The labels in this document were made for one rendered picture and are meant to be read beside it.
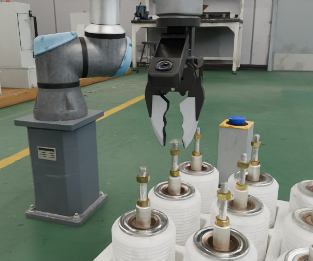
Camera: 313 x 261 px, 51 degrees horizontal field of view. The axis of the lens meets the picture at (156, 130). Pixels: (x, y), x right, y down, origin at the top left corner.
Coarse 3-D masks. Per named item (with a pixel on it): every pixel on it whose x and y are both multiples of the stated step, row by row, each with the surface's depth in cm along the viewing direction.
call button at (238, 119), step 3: (231, 117) 81; (234, 117) 81; (237, 117) 81; (240, 117) 81; (243, 117) 81; (231, 120) 80; (234, 120) 80; (237, 120) 79; (240, 120) 79; (243, 120) 80; (231, 123) 81; (234, 123) 80; (237, 123) 80; (240, 123) 80; (243, 123) 81
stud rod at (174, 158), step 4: (176, 144) 57; (172, 148) 58; (176, 148) 57; (172, 156) 58; (176, 156) 58; (172, 160) 58; (176, 160) 58; (172, 164) 58; (176, 164) 58; (172, 168) 59; (176, 168) 58; (172, 176) 59; (176, 176) 59
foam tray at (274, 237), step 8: (280, 200) 71; (280, 208) 68; (288, 208) 68; (200, 216) 65; (208, 216) 65; (280, 216) 65; (200, 224) 65; (208, 224) 62; (280, 224) 62; (272, 232) 60; (280, 232) 60; (272, 240) 57; (280, 240) 57; (176, 248) 55; (184, 248) 55; (272, 248) 55; (280, 248) 57; (104, 256) 53; (112, 256) 53; (176, 256) 55; (184, 256) 53; (272, 256) 53
